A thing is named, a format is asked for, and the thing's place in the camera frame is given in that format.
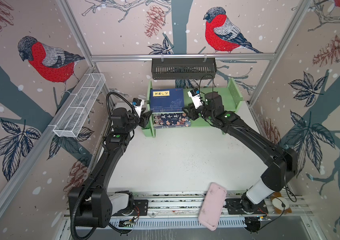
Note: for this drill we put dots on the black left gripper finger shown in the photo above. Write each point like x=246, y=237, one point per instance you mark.
x=146, y=116
x=144, y=124

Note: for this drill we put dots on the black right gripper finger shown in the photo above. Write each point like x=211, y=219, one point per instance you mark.
x=189, y=108
x=190, y=116

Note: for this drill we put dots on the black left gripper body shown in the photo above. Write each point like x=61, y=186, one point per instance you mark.
x=133, y=122

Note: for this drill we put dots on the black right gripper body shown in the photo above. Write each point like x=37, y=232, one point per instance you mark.
x=203, y=112

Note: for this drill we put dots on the blue book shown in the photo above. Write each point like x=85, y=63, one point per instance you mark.
x=167, y=98
x=167, y=110

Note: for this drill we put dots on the colourful illustrated thick book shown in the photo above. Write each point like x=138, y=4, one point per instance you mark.
x=171, y=120

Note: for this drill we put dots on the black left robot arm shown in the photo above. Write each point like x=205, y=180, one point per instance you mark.
x=90, y=205

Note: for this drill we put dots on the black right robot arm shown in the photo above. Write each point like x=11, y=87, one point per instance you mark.
x=282, y=164

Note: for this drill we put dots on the green wooden shelf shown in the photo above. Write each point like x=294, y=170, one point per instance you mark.
x=232, y=100

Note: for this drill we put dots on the black hanging basket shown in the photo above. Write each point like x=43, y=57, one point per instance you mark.
x=183, y=68

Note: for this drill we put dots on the pink plastic tray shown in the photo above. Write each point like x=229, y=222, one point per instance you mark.
x=211, y=208

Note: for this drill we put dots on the small plush toy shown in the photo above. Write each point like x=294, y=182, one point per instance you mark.
x=280, y=204

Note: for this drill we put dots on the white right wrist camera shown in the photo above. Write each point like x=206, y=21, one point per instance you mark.
x=194, y=94

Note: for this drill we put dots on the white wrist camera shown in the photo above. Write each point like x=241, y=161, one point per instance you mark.
x=194, y=94
x=138, y=105

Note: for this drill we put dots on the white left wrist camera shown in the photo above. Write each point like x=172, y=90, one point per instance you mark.
x=138, y=105

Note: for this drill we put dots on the white wire mesh basket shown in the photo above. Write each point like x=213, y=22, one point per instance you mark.
x=77, y=112

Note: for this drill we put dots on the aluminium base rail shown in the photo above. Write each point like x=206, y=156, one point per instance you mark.
x=179, y=210

